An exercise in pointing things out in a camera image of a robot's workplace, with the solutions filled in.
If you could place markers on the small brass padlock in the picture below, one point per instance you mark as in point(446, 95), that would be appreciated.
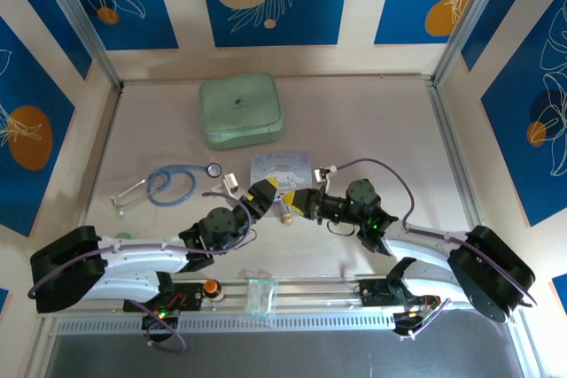
point(286, 218)

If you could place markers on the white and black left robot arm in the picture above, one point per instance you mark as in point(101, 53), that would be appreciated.
point(133, 267)

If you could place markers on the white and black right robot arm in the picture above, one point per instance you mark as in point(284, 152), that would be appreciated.
point(421, 247)

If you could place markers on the clear plastic bag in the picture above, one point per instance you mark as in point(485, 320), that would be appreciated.
point(283, 170)
point(259, 296)

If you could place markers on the orange capped small bottle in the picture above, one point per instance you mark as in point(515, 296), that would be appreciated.
point(212, 287)

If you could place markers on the blue stethoscope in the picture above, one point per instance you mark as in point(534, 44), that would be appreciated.
point(170, 185)

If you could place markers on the mint green square case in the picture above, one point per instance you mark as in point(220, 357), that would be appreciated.
point(241, 110)

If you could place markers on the small green object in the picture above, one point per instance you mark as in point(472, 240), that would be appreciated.
point(122, 235)

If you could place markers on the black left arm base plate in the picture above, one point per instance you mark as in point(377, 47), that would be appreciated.
point(190, 296)

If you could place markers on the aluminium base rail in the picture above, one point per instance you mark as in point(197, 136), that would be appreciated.
point(310, 294)

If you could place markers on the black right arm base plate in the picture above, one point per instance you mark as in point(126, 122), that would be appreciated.
point(376, 294)

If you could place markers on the aluminium table side rail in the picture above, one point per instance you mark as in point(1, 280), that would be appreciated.
point(456, 156)

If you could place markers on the aluminium frame post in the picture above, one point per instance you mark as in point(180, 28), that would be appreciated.
point(474, 15)
point(75, 15)

